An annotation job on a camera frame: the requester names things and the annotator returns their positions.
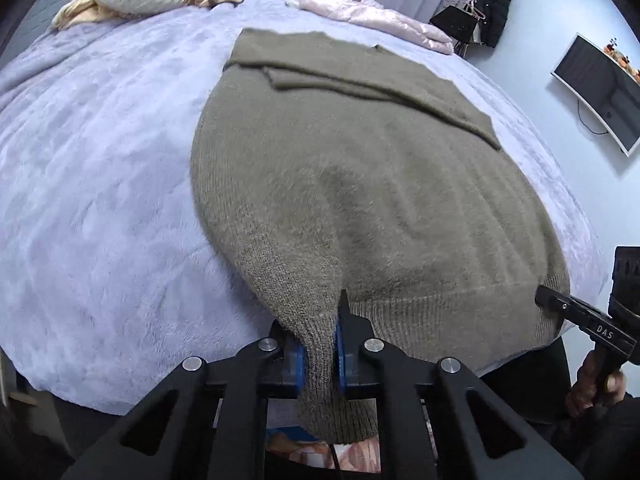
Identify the person's dark clothing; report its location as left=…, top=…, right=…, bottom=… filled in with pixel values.
left=480, top=335, right=640, bottom=480

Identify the pink puffer jacket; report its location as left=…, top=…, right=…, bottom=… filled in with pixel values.
left=286, top=0, right=455, bottom=55

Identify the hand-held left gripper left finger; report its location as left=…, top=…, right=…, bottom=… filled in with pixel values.
left=60, top=320, right=307, bottom=480

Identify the lilac plush blanket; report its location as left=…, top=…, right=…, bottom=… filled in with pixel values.
left=0, top=0, right=613, bottom=416

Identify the person's right hand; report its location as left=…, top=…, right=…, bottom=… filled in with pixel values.
left=565, top=350, right=629, bottom=419

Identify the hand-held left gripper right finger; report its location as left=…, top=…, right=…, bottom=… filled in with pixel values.
left=332, top=290, right=586, bottom=480

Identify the television cable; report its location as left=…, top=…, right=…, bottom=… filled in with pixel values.
left=576, top=99, right=609, bottom=137

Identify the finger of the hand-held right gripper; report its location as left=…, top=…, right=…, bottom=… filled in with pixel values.
left=535, top=285, right=636, bottom=357

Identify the black hanging coat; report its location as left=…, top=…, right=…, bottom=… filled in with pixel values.
left=467, top=0, right=513, bottom=48

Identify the wall-mounted television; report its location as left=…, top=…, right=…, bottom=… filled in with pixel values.
left=551, top=33, right=640, bottom=158

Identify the olive brown knit sweater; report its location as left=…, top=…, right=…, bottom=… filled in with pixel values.
left=190, top=27, right=572, bottom=445

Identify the grey quilted headboard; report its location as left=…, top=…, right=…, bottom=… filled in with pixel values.
left=0, top=0, right=126, bottom=61

